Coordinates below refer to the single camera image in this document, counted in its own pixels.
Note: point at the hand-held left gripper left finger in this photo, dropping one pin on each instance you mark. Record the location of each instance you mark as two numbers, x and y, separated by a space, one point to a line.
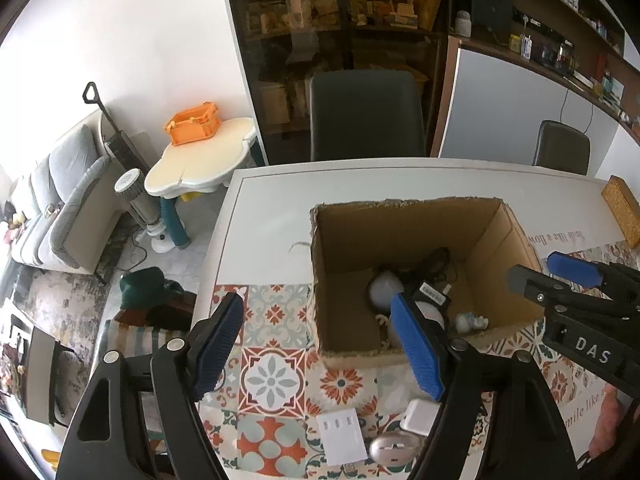
217 345

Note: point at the silver computer mouse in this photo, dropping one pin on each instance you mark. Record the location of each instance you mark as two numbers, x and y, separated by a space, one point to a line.
395 449

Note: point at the stuffed toys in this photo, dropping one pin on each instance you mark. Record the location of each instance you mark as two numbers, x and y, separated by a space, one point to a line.
11 220

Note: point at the brown cardboard box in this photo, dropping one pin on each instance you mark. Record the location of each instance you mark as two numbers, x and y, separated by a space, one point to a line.
350 240

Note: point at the narrow dark dining chair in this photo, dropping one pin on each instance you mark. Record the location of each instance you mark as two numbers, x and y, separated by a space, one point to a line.
561 147

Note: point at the small white figurine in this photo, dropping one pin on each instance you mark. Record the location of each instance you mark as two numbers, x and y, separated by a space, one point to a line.
471 322

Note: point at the white flat charger box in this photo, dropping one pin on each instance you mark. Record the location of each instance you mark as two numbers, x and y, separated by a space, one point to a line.
342 437

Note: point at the dark green cloth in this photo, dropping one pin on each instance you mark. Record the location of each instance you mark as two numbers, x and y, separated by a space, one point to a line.
145 287

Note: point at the striped chair cushion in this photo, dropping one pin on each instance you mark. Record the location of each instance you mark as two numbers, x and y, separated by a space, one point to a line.
135 342

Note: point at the cream flower-shaped kids table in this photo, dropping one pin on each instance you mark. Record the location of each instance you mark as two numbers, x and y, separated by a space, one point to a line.
200 162

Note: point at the wide dark dining chair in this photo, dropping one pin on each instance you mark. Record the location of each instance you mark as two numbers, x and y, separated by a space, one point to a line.
367 115

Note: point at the dark coffee table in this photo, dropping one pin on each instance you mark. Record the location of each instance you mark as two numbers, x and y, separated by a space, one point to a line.
37 370

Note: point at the orange plastic crate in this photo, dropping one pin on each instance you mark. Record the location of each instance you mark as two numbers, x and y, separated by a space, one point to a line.
192 127

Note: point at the brown wall shelf unit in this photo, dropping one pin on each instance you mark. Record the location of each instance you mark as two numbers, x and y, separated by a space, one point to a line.
565 20

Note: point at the white tower fan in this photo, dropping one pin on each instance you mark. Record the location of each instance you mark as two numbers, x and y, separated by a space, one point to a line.
142 205

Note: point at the white square charger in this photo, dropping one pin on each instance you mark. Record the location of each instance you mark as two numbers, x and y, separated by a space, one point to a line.
419 417

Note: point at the white jar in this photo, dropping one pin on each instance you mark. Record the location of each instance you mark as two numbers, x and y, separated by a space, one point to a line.
462 24

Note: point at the patterned table runner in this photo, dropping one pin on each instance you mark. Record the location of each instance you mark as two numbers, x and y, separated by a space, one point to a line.
272 375

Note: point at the wicker tissue box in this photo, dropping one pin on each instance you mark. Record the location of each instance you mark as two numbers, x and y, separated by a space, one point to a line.
622 207

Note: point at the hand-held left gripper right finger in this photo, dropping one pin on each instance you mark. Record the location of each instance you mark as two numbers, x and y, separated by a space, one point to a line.
417 350

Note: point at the black upright vacuum cleaner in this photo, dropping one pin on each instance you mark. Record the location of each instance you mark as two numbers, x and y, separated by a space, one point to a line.
122 147

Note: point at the dark glass cabinet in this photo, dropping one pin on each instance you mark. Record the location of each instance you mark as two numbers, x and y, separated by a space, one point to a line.
335 20

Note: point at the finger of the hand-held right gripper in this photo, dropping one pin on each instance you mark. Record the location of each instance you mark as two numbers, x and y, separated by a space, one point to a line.
575 269
540 287

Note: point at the person's right forearm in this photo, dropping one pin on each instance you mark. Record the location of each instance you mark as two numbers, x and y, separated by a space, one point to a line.
607 420

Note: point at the grey sofa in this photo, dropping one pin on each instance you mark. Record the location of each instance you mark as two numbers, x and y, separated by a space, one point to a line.
65 200

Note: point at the yellow plastic toy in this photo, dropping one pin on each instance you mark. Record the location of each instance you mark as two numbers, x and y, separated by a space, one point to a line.
51 457

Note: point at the patterned grey rug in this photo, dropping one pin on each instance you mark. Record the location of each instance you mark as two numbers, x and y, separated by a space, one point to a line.
60 295

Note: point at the white round gadget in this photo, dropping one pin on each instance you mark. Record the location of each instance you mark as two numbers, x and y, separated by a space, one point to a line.
384 290

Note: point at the white lower cabinet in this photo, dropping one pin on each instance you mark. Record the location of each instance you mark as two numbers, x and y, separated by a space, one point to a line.
500 105

